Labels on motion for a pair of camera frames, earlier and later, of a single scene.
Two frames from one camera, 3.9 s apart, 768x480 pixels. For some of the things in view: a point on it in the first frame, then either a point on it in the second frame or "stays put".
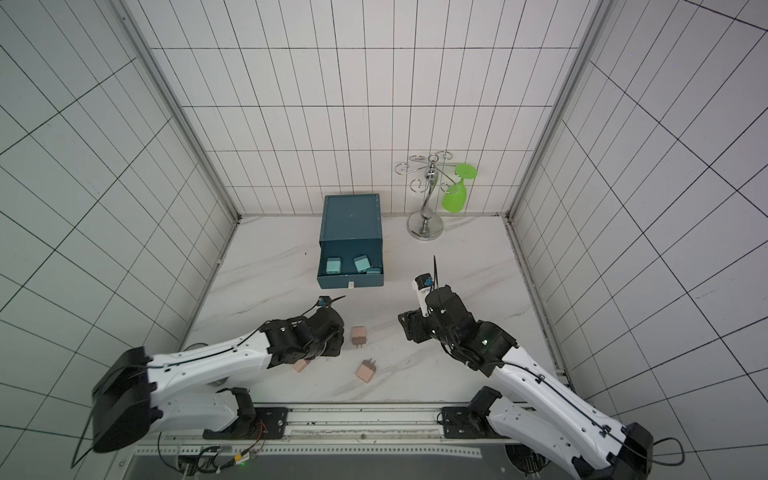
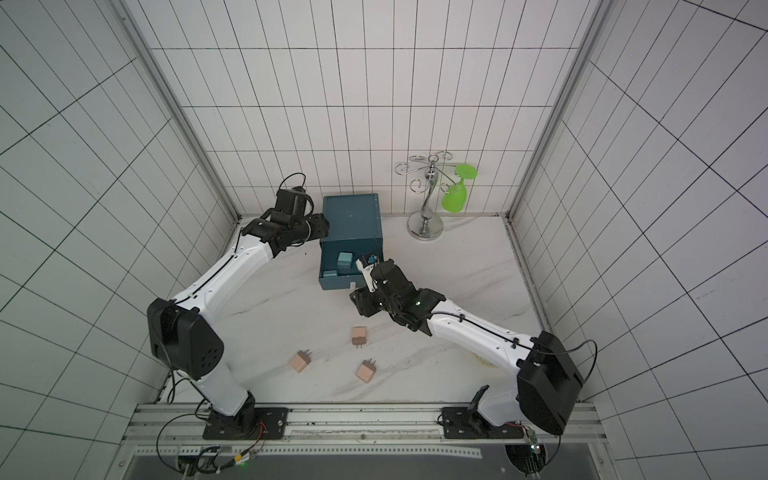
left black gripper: x=334 y=344 → x=321 y=227
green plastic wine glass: x=455 y=195 stays put
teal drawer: x=348 y=249 stays put
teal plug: x=362 y=263 → x=344 y=261
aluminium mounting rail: x=326 y=430 stays put
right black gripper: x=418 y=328 → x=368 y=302
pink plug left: x=301 y=364 stays put
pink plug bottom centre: x=366 y=370 stays put
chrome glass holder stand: x=425 y=225 stays put
